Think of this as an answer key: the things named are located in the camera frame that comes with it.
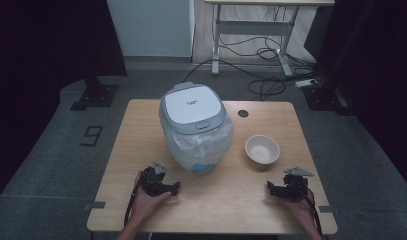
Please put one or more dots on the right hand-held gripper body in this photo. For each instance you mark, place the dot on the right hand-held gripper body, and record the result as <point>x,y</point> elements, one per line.
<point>294,186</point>

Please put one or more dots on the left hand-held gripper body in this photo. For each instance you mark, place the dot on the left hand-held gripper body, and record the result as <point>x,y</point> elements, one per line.
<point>152,181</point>

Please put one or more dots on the person's left hand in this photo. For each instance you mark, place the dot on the person's left hand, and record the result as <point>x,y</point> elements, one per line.
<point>147,203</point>

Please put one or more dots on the person's right hand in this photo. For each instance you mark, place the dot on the person's right hand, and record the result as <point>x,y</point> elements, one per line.
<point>301,210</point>

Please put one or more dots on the white bowl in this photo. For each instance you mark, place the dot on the white bowl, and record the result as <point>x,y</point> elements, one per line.
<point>262,150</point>

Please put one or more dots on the clear plastic bag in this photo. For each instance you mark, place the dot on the clear plastic bag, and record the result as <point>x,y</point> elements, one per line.
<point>204,146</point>

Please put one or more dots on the black table grommet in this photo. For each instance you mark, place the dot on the black table grommet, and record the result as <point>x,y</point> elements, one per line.
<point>243,113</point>

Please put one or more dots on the white rice cooker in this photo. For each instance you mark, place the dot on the white rice cooker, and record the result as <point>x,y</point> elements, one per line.
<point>192,106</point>

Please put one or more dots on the black stand base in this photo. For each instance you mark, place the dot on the black stand base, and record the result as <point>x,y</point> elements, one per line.
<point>96,95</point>
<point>324,98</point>

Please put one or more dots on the white power strip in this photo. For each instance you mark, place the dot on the white power strip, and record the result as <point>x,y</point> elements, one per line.
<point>306,82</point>

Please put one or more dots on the dark curtain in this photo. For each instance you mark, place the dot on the dark curtain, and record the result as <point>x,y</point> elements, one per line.
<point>377,66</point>
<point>41,50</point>

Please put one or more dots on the white metal-frame desk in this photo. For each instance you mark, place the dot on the white metal-frame desk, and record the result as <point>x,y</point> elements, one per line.
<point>257,26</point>

